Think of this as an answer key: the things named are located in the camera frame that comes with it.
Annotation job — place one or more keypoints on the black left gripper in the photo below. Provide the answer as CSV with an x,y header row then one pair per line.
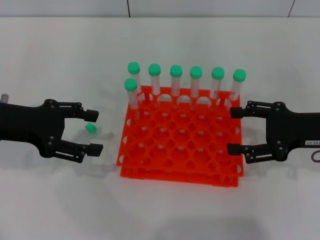
x,y
25,122

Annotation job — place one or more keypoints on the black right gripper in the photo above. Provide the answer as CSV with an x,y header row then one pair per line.
x,y
292,130

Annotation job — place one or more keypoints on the green-capped clear test tube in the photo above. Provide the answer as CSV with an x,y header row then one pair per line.
x,y
176,70
133,67
217,73
196,72
90,127
154,69
239,75
130,84

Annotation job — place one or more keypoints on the orange plastic test tube rack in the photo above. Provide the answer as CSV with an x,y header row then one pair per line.
x,y
172,125

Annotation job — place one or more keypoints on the silver left gripper clamp lever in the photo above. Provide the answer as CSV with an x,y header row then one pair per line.
x,y
3,98

